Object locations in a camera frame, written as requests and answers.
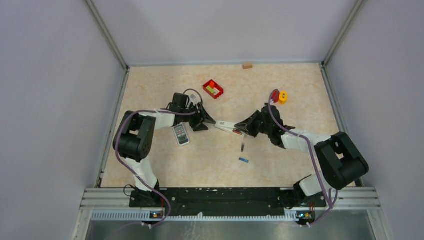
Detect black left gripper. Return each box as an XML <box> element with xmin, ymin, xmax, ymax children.
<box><xmin>180</xmin><ymin>102</ymin><xmax>215</xmax><ymax>131</ymax></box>

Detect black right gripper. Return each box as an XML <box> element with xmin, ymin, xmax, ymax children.
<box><xmin>235</xmin><ymin>110</ymin><xmax>272</xmax><ymax>138</ymax></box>

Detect grey remote control with buttons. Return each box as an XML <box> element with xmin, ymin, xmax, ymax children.
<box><xmin>173</xmin><ymin>123</ymin><xmax>190</xmax><ymax>147</ymax></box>

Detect white remote battery cover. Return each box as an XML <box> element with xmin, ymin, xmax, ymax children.
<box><xmin>214</xmin><ymin>121</ymin><xmax>235</xmax><ymax>129</ymax></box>

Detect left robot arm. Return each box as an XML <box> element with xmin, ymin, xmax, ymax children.
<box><xmin>112</xmin><ymin>93</ymin><xmax>216</xmax><ymax>207</ymax></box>

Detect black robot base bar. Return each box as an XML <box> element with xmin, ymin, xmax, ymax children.
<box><xmin>129</xmin><ymin>187</ymin><xmax>327</xmax><ymax>217</ymax></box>

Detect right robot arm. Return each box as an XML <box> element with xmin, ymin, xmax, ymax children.
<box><xmin>235</xmin><ymin>104</ymin><xmax>369</xmax><ymax>206</ymax></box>

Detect blue AAA battery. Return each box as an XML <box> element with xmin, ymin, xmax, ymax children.
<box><xmin>239</xmin><ymin>157</ymin><xmax>249</xmax><ymax>163</ymax></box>

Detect red toy bin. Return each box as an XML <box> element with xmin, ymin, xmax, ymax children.
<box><xmin>202</xmin><ymin>79</ymin><xmax>224</xmax><ymax>100</ymax></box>

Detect red oval toy block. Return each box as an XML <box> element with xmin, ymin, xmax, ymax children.
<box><xmin>271</xmin><ymin>89</ymin><xmax>280</xmax><ymax>103</ymax></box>

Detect tan wooden block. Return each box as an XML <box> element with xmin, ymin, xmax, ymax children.
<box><xmin>242</xmin><ymin>62</ymin><xmax>253</xmax><ymax>70</ymax></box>

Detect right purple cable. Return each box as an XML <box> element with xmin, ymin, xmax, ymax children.
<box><xmin>268</xmin><ymin>89</ymin><xmax>339</xmax><ymax>227</ymax></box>

